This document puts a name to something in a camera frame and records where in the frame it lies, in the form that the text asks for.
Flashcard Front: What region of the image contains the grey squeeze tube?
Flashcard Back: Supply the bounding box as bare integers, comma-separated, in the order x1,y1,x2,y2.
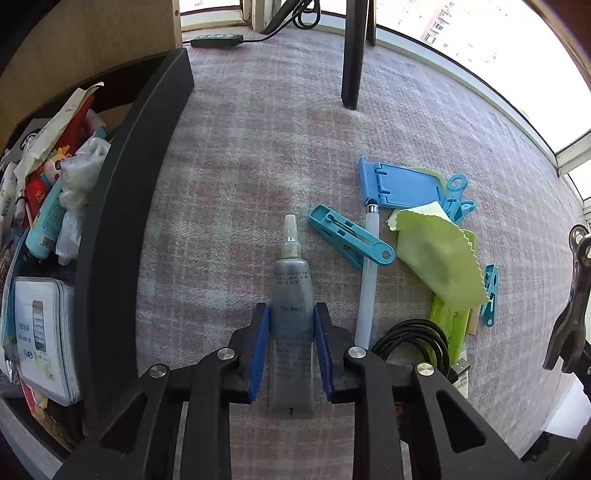
268,213,317,420

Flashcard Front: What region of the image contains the black tripod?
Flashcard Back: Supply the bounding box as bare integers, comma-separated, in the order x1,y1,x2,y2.
263,0,377,110

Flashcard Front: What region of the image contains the white stylus pen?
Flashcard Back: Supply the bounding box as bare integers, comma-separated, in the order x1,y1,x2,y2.
353,198,382,352

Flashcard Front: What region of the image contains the white plastic bag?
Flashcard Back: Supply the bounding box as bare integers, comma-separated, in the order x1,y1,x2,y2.
55,136,112,266

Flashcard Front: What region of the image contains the black power cable with switch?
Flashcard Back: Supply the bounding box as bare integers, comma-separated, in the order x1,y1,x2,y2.
182,0,321,48

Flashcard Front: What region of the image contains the long blue flat clothespin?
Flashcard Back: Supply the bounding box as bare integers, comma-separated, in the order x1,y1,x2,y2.
307,204,396,271

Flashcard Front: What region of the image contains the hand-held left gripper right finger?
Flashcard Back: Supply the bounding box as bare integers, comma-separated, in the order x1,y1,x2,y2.
313,302,542,480

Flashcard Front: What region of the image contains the white window frame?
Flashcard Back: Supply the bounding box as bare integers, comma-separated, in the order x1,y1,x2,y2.
180,0,591,213

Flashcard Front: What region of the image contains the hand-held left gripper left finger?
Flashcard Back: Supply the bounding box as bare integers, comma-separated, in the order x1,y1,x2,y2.
53,302,271,480

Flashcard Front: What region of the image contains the blue round-handled clothespin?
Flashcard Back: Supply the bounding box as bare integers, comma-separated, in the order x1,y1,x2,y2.
441,173,477,225

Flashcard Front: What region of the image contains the black USB cable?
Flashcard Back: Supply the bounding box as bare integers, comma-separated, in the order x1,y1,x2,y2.
372,318,472,398

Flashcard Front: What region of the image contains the small blue clothespin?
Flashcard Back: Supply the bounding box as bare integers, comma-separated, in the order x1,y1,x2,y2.
479,264,501,328

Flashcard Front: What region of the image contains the beige paper packet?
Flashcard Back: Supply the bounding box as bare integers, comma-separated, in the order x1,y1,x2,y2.
14,82,105,178

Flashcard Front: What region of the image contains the teal tube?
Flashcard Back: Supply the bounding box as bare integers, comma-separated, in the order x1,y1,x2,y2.
25,178,65,259

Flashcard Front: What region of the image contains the blue phone stand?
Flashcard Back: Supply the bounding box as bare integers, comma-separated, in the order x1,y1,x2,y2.
358,157,446,208

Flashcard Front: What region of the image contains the black cardboard box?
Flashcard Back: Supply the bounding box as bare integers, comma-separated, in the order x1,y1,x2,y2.
0,46,195,462

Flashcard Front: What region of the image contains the light wooden board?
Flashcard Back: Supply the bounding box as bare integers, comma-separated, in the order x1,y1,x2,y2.
0,0,183,148

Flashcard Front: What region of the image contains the red plush toy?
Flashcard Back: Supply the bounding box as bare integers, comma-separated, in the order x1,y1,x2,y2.
23,95,95,222

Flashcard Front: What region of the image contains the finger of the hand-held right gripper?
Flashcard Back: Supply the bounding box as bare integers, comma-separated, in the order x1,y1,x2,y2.
542,224,591,372

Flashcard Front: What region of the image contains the green zigzag-edged cloth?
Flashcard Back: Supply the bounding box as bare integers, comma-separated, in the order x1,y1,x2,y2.
387,200,490,311

